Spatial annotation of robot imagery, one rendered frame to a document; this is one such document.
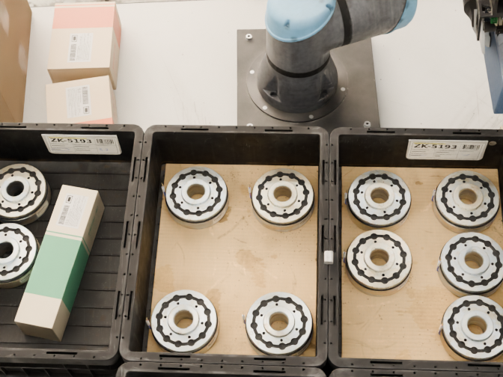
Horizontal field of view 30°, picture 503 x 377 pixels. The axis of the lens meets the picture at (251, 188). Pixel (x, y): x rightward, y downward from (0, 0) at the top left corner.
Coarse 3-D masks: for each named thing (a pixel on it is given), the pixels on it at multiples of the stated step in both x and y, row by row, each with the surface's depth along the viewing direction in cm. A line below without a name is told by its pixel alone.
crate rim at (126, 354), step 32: (160, 128) 152; (192, 128) 152; (224, 128) 152; (256, 128) 152; (288, 128) 151; (320, 128) 151; (320, 160) 148; (320, 192) 146; (320, 224) 143; (320, 256) 140; (128, 288) 139; (320, 288) 138; (128, 320) 137; (320, 320) 137; (128, 352) 135; (160, 352) 134; (320, 352) 133
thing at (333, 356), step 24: (336, 144) 149; (336, 168) 147; (336, 192) 145; (336, 216) 143; (336, 240) 141; (336, 264) 140; (336, 288) 138; (336, 312) 136; (336, 336) 134; (336, 360) 133; (360, 360) 132; (384, 360) 132; (408, 360) 132
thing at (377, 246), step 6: (372, 246) 148; (378, 246) 148; (384, 246) 148; (366, 252) 147; (372, 252) 148; (390, 252) 147; (366, 258) 147; (390, 258) 146; (366, 264) 146; (372, 264) 146; (390, 264) 146; (372, 270) 146; (378, 270) 146; (384, 270) 146
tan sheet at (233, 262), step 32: (160, 224) 155; (224, 224) 155; (256, 224) 155; (160, 256) 153; (192, 256) 152; (224, 256) 152; (256, 256) 152; (288, 256) 152; (160, 288) 150; (192, 288) 150; (224, 288) 149; (256, 288) 149; (288, 288) 149; (224, 320) 147; (224, 352) 144
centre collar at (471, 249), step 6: (474, 246) 147; (462, 252) 146; (468, 252) 146; (474, 252) 147; (480, 252) 146; (486, 252) 146; (462, 258) 146; (486, 258) 146; (462, 264) 145; (486, 264) 145; (462, 270) 146; (468, 270) 145; (474, 270) 145; (480, 270) 145; (486, 270) 145
